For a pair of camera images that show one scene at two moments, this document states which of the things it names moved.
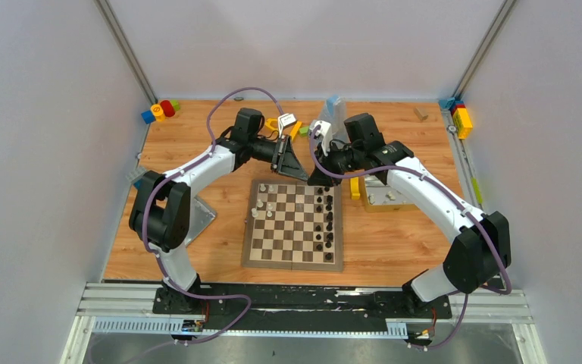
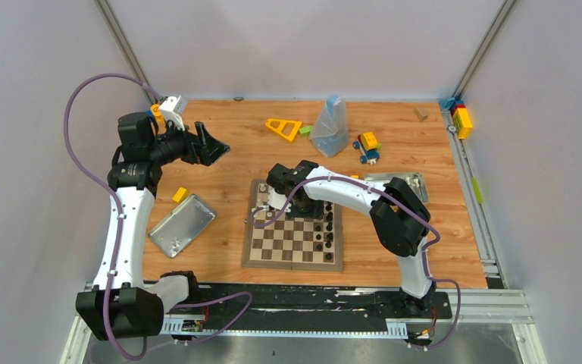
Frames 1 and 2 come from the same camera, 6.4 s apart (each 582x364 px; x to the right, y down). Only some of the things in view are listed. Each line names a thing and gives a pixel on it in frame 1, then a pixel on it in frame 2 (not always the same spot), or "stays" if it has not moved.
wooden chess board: x=293 y=226 stays
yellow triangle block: x=273 y=123 stays
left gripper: x=279 y=155 → x=193 y=148
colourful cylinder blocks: x=159 y=112 stays
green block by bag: x=304 y=131 stays
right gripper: x=318 y=177 → x=317 y=212
